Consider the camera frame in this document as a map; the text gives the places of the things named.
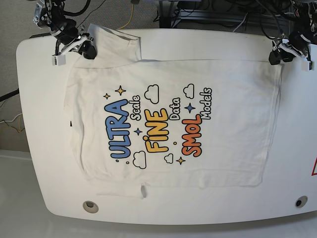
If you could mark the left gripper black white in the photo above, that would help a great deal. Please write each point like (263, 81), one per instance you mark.
(285, 49)

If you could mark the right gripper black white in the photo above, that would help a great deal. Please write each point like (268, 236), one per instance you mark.
(68, 35)

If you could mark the white printed T-shirt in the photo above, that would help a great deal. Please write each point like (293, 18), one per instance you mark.
(177, 123)

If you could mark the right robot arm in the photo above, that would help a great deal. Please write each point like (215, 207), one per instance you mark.
(51, 14)

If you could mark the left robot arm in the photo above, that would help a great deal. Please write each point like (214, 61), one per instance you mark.
(304, 20)

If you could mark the black table leg stand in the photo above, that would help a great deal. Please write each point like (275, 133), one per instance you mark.
(168, 13)

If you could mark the red triangle sticker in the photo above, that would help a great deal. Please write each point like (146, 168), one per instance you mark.
(314, 172)

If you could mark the right table grommet hole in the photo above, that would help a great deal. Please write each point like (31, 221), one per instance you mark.
(300, 202)

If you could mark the table grommet hole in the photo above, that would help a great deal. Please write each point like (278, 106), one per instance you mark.
(90, 207)
(300, 202)

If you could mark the left table grommet hole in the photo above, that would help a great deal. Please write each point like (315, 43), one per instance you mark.
(90, 207)

